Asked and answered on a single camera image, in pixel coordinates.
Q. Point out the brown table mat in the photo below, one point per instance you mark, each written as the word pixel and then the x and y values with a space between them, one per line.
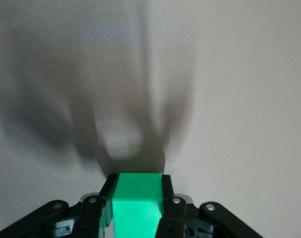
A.
pixel 239 74

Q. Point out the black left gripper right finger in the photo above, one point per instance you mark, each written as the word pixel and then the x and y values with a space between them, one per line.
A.
pixel 180 220

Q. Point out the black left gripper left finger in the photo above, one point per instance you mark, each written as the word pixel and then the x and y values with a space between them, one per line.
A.
pixel 85 218

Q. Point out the green cube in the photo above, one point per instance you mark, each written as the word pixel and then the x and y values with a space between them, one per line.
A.
pixel 138 198

